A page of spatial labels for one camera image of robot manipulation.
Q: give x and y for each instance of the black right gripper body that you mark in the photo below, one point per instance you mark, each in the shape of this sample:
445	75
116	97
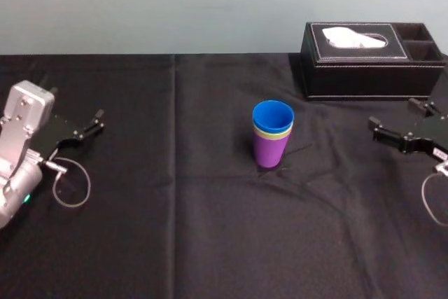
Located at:
428	134

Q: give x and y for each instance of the black leather tissue box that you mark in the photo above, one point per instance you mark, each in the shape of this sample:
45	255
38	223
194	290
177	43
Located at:
367	75

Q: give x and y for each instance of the blue plastic cup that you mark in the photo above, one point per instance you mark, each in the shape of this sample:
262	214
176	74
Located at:
273	117

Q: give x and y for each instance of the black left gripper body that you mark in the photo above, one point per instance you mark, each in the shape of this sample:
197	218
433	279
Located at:
56	132

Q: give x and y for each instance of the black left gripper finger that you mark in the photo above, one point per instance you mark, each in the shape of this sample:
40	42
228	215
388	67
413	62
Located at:
89	131
96	117

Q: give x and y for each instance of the white tissue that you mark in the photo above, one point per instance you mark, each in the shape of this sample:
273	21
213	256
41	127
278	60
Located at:
350	38

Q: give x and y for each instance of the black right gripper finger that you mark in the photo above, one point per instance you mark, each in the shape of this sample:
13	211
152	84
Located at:
386	133
425	107

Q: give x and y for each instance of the green plastic cup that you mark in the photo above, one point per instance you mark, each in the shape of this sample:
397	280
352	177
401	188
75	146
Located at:
260	133

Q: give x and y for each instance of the black tablecloth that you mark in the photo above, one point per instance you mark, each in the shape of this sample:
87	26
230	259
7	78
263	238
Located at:
196	229

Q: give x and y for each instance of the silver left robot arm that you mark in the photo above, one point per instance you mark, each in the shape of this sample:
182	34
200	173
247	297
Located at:
17	131

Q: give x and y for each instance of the purple plastic cup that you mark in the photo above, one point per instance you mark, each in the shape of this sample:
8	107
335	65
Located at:
270	152

